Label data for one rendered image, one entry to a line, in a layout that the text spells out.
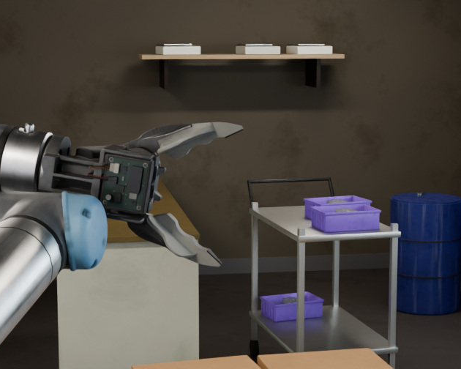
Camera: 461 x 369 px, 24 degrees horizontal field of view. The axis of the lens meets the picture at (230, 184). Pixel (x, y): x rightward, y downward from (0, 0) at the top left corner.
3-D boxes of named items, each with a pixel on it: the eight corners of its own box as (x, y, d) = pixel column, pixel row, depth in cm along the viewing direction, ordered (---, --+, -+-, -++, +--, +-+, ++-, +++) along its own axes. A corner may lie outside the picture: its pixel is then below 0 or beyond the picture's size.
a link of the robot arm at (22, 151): (17, 191, 119) (27, 119, 118) (56, 198, 119) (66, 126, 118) (-5, 199, 112) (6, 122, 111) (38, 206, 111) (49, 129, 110)
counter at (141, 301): (159, 280, 824) (158, 176, 813) (200, 376, 594) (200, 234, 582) (58, 283, 812) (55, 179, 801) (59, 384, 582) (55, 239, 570)
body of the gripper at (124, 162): (146, 228, 109) (32, 208, 110) (159, 217, 118) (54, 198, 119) (157, 154, 108) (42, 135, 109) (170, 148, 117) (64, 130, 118)
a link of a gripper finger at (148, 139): (203, 151, 114) (132, 187, 115) (205, 150, 115) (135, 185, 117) (184, 112, 113) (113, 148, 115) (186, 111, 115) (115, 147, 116)
